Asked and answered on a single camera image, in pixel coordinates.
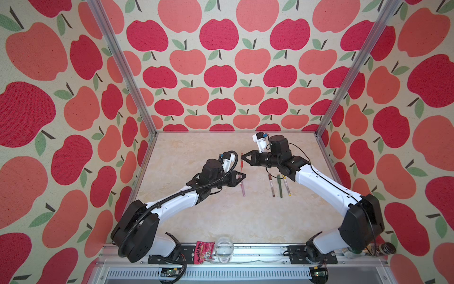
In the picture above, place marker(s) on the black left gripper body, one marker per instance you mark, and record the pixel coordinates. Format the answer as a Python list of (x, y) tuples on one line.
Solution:
[(227, 181)]

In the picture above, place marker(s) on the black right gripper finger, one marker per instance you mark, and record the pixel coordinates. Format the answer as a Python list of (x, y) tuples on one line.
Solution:
[(252, 161), (250, 154)]

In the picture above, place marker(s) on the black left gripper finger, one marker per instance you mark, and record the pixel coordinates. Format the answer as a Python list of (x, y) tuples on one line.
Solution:
[(238, 180), (239, 175)]

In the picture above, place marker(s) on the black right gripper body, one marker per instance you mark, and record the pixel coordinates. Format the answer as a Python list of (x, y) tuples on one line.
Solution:
[(265, 159)]

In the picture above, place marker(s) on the red pen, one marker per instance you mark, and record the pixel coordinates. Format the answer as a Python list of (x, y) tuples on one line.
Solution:
[(241, 168)]

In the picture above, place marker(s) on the white silver pen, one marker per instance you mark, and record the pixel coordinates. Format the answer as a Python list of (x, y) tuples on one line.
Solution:
[(271, 185)]

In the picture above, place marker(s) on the green pen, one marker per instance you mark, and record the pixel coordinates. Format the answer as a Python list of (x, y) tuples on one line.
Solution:
[(280, 186)]

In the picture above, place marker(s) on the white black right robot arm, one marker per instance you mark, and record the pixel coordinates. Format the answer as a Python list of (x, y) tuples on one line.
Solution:
[(363, 218)]

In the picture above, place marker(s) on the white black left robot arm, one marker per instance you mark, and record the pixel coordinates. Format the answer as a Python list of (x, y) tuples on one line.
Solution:
[(136, 234)]

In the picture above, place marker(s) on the clear glass bowl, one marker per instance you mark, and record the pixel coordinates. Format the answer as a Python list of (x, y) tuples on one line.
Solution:
[(224, 249)]

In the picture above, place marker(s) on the pink snack packet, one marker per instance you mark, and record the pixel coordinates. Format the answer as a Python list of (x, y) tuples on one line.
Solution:
[(203, 252)]

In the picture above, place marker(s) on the green drink can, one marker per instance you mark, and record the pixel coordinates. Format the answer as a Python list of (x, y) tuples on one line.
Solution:
[(351, 254)]

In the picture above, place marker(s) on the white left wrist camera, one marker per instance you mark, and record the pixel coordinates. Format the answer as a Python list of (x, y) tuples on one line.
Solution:
[(227, 160)]

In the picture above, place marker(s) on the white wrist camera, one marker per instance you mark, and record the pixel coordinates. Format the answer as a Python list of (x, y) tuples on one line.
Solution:
[(261, 140), (227, 160)]

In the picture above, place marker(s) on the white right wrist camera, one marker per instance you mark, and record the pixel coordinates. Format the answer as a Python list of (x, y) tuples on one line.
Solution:
[(261, 140)]

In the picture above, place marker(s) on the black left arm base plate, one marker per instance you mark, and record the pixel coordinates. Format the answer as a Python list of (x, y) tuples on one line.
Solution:
[(181, 254)]

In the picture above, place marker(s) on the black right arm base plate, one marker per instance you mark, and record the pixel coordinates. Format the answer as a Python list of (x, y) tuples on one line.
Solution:
[(309, 256)]

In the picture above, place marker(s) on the aluminium right rear frame post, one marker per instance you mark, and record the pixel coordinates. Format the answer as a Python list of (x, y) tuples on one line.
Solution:
[(385, 15)]

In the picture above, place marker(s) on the aluminium frame post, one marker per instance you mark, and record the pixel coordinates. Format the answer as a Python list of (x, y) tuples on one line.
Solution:
[(385, 15), (106, 28)]

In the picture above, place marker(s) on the aluminium left rear frame post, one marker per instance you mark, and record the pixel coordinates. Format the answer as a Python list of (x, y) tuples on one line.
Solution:
[(106, 28)]

